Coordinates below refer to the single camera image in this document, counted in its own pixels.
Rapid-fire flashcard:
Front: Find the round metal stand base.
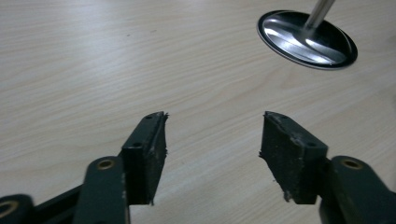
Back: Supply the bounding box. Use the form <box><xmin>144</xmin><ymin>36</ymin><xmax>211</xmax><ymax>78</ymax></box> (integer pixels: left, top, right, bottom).
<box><xmin>256</xmin><ymin>0</ymin><xmax>359</xmax><ymax>70</ymax></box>

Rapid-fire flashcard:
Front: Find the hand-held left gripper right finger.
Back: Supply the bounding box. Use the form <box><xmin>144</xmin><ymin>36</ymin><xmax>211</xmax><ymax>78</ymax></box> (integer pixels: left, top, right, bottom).
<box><xmin>259</xmin><ymin>110</ymin><xmax>396</xmax><ymax>224</ymax></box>

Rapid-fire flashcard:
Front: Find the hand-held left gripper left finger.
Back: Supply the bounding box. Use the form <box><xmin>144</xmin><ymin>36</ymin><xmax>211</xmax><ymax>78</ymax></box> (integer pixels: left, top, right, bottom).
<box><xmin>72</xmin><ymin>111</ymin><xmax>169</xmax><ymax>224</ymax></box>

